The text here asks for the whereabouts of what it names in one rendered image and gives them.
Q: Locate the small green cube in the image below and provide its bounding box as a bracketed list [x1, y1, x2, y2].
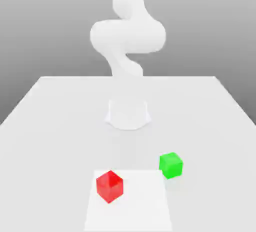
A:
[158, 151, 184, 180]

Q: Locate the small red cube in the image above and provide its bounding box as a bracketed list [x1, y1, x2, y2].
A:
[95, 169, 124, 205]

